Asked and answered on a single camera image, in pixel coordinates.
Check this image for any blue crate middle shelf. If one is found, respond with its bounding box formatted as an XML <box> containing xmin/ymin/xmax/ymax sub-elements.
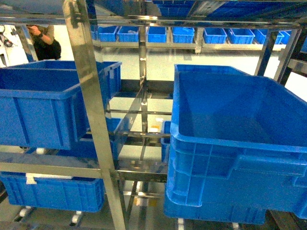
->
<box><xmin>0</xmin><ymin>67</ymin><xmax>108</xmax><ymax>151</ymax></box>

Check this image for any blue target crate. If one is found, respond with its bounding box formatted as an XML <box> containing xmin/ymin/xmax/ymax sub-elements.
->
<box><xmin>165</xmin><ymin>72</ymin><xmax>307</xmax><ymax>223</ymax></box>

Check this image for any person in dark shirt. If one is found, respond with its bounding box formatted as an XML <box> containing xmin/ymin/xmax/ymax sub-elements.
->
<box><xmin>26</xmin><ymin>24</ymin><xmax>61</xmax><ymax>60</ymax></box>

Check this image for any steel shelf rack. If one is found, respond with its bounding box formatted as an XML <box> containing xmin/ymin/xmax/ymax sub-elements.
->
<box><xmin>0</xmin><ymin>0</ymin><xmax>307</xmax><ymax>230</ymax></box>

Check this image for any blue crate with white foam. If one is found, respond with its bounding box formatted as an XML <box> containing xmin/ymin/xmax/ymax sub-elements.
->
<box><xmin>0</xmin><ymin>172</ymin><xmax>105</xmax><ymax>212</ymax></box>

